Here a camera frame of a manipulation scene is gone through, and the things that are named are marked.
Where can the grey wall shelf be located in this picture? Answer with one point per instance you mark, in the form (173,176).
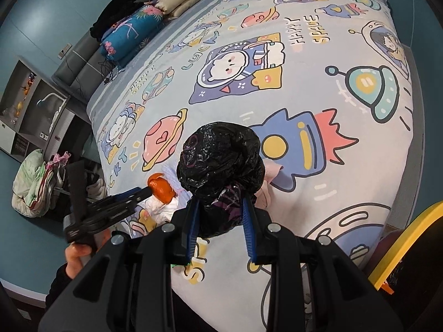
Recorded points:
(10,138)

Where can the white desk lamp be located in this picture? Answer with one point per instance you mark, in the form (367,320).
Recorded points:
(52,102)

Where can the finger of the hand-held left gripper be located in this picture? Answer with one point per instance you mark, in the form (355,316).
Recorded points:
(135,194)
(121,211)

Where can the pink frilly item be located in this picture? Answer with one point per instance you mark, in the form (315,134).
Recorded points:
(60,159)

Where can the orange plastic scrap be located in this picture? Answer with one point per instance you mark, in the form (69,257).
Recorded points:
(387,288)

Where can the black folded clothes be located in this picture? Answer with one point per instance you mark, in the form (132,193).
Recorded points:
(114,13)

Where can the blue floral folded quilt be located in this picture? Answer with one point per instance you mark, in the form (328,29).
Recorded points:
(131,31)

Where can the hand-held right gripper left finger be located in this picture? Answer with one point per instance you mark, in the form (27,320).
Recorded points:
(192,235)

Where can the orange crinkled wrapper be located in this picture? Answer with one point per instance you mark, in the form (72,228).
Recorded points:
(160,188)

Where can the person's left forearm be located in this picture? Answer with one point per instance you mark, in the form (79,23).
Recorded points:
(59,283)

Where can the white tissue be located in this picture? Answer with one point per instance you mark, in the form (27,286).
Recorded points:
(162,211)

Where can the white wall socket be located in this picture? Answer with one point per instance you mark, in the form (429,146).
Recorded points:
(64,50)

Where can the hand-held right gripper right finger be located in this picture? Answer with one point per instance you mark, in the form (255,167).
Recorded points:
(247,228)

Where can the black bin with yellow rim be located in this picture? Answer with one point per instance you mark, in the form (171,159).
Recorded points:
(408,245)

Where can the black plastic bag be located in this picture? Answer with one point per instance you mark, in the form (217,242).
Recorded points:
(218,159)

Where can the grey padded headboard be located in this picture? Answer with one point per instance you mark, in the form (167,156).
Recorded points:
(79,62)

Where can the person's left hand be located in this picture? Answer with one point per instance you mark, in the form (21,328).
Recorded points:
(74,257)

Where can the cartoon printed bedsheet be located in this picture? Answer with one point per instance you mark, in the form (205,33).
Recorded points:
(311,86)

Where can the small shelf ornaments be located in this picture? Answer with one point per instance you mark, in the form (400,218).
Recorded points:
(24,93)

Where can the pink cloth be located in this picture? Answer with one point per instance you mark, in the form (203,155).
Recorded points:
(271,179)

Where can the pile of pale clothes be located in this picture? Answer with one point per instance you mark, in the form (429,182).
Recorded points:
(29,183)

